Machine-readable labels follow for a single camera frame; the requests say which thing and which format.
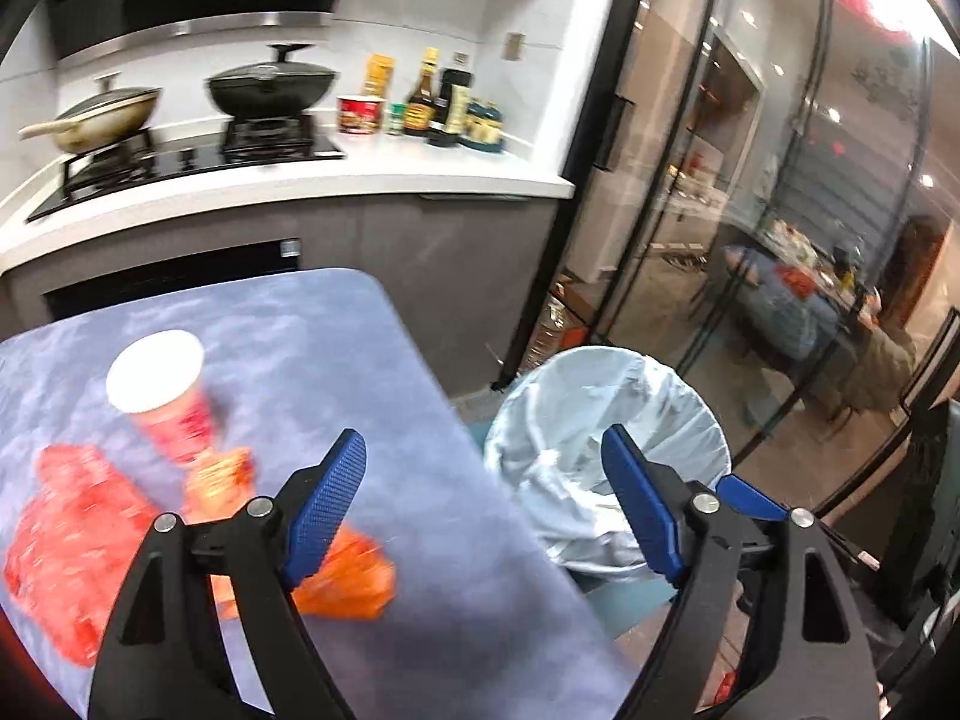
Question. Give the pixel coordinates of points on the small green-lid spice jar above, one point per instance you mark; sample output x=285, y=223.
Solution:
x=396, y=119

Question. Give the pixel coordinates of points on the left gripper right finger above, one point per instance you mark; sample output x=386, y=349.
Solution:
x=764, y=623

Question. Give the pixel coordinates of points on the black gas stove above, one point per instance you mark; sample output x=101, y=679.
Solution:
x=143, y=159

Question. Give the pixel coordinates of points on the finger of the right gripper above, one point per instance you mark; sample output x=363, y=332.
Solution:
x=749, y=501

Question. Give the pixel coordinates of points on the paper cup with red print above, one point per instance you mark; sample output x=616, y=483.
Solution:
x=157, y=382

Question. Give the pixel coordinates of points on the condiment jar set on tray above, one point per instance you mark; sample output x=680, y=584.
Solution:
x=483, y=128

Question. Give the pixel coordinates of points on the beige frying pan with lid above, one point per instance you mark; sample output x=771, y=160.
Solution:
x=101, y=120

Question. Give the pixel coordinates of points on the dark soy sauce bottle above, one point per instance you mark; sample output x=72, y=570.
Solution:
x=450, y=108

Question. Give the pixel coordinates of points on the red instant noodle cup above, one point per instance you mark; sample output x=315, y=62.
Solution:
x=360, y=114

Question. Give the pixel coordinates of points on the black wok with lid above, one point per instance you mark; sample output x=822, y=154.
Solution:
x=281, y=87

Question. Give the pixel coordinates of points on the brown sauce bottle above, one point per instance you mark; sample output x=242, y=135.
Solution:
x=419, y=108

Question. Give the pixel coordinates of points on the trash bin with clear liner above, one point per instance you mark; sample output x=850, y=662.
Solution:
x=545, y=445

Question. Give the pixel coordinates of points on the glass sliding door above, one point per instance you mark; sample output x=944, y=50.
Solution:
x=763, y=203

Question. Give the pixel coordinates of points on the yellow seasoning packet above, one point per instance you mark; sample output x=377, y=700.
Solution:
x=379, y=70

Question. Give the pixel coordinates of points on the orange snack wrapper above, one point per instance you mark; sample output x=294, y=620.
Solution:
x=356, y=580

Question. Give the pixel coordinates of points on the red plastic bag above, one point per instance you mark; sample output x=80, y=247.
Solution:
x=73, y=545

